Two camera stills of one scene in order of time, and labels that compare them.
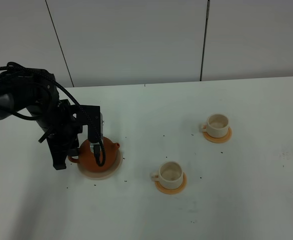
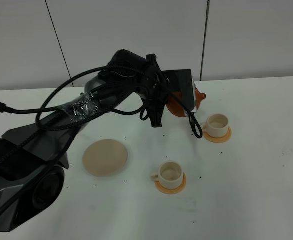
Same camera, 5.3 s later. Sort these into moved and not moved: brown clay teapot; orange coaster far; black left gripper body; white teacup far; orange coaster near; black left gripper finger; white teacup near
Moved: brown clay teapot; black left gripper finger; black left gripper body
Not moved: white teacup near; orange coaster far; white teacup far; orange coaster near
